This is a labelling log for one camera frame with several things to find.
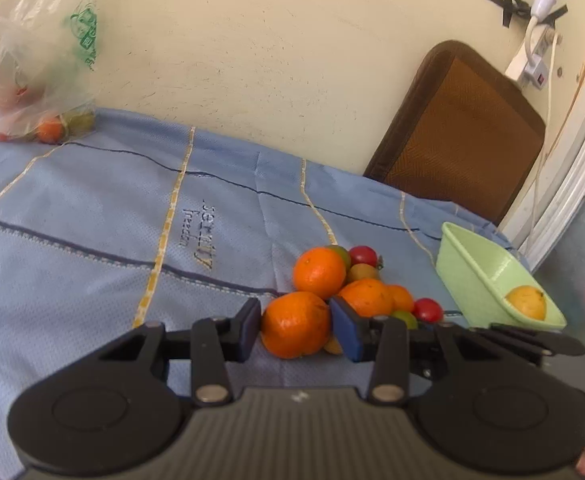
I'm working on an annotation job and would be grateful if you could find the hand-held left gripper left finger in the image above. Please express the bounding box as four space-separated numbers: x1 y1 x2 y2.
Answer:
97 298 263 407

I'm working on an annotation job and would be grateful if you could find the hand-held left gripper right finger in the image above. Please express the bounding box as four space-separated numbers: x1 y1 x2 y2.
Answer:
329 295 504 403

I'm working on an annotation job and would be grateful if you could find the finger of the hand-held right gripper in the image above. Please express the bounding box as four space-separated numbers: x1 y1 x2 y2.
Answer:
490 323 556 344
493 332 585 367

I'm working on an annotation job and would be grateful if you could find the small mandarin orange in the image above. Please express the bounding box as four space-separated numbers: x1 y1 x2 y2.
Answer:
292 246 347 302
336 278 395 319

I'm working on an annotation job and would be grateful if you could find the large orange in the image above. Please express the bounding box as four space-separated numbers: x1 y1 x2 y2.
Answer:
261 291 333 360

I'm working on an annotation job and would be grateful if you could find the smooth orange tomato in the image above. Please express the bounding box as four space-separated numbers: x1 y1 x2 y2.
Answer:
387 284 416 313

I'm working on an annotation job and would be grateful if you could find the light green plastic basket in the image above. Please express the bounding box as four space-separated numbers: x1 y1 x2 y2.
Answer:
435 221 568 332

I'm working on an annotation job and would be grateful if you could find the yellow orange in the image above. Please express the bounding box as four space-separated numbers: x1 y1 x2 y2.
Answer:
504 285 547 322

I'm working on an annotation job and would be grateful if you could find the green tomato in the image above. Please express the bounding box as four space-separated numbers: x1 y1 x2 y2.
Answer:
325 244 352 271
390 309 419 331

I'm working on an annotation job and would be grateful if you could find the red cherry tomato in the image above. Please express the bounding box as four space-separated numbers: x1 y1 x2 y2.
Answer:
349 245 381 267
413 297 444 323

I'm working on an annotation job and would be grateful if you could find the blue striped tablecloth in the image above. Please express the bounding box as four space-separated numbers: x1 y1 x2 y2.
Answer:
0 107 528 480

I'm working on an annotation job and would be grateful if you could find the brown woven chair back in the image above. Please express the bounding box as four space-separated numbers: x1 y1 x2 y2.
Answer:
363 40 547 226

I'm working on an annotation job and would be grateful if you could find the white power socket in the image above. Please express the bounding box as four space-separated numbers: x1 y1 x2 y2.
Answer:
520 25 561 92

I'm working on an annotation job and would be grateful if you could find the green fruit in bag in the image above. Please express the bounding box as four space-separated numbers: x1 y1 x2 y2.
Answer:
67 110 96 133

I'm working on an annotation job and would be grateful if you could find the orange fruit in bag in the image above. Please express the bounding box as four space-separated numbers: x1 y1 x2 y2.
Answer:
36 116 66 144

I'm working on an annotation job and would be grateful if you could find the clear plastic bag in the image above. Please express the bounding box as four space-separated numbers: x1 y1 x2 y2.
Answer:
0 0 102 144

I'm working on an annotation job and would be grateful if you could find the white window frame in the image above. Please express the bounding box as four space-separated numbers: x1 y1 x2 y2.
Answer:
520 0 585 271

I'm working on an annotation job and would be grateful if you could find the white cable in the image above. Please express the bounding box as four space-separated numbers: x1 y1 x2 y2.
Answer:
520 30 559 261

